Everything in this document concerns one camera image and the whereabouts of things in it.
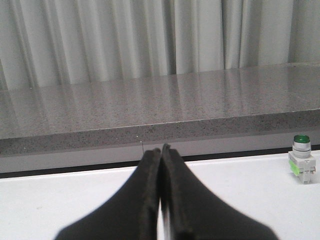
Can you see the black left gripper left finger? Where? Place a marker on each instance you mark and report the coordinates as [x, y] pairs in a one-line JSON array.
[[130, 214]]

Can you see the grey pleated curtain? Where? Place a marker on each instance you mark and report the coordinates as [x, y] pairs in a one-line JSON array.
[[55, 42]]

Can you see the green pushbutton switch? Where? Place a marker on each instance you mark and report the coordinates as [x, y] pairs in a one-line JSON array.
[[301, 162]]

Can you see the grey granite counter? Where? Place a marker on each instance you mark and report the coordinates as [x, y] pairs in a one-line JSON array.
[[235, 110]]

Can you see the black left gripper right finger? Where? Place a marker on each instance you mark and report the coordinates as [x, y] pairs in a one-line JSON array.
[[192, 212]]

